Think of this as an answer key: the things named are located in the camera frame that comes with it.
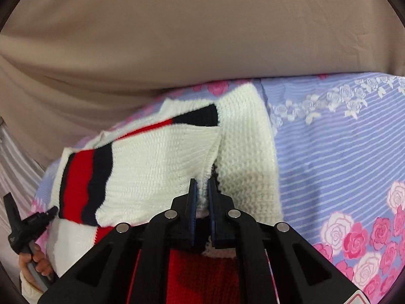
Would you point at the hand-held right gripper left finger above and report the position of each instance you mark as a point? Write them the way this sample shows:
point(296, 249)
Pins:
point(193, 209)

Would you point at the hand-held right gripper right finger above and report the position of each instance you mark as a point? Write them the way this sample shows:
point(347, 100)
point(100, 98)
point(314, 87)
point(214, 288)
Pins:
point(211, 215)

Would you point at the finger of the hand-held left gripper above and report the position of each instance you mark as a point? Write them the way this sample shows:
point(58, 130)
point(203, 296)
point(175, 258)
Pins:
point(42, 217)
point(11, 210)

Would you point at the white striped knit sweater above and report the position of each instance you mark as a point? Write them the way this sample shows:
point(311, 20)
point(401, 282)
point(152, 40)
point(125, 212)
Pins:
point(152, 164)

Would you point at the person's left forearm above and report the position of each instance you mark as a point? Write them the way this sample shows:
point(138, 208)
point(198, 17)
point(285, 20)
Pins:
point(30, 293)

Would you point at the person's left hand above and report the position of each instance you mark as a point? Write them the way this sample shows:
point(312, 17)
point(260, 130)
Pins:
point(39, 261)

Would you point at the silvery satin curtain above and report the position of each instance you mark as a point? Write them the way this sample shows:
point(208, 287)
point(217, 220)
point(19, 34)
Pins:
point(15, 164)

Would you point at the pink and lilac floral bedsheet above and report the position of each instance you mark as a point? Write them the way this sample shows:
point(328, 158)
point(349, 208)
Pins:
point(332, 152)

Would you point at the beige curtain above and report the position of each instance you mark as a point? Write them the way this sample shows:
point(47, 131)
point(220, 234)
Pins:
point(189, 38)

